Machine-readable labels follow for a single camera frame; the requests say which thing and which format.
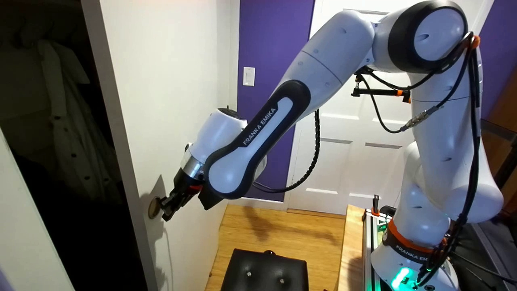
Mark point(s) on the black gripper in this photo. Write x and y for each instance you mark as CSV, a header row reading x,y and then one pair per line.
x,y
186,190

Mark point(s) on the white closet door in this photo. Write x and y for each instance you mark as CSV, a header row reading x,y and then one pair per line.
x,y
162,80

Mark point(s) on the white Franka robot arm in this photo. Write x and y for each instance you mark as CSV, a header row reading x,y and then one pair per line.
x,y
333,58

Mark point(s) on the white panelled room door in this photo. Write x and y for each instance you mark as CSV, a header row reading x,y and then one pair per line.
x,y
344,161

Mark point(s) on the black tufted piano bench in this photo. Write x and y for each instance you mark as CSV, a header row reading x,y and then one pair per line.
x,y
263,271

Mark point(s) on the hanging white coat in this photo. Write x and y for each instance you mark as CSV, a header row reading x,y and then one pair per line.
x,y
70,122

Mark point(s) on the wooden table edge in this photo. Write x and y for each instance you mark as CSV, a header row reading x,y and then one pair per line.
x,y
349,247

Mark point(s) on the black rod with orange clamps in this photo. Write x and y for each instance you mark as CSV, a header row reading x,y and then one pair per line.
x,y
381,92

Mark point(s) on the brown wooden furniture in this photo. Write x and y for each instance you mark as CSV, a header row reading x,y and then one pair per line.
x,y
506,106

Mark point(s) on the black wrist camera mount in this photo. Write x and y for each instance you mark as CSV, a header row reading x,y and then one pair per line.
x,y
210,198

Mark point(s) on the white closet door frame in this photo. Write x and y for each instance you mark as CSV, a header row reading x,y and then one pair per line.
x,y
26,231

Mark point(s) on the white light switch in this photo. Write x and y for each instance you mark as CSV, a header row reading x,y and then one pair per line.
x,y
249,75

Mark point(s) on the aluminium frame with green light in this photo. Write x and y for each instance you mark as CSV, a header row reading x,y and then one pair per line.
x,y
372,242

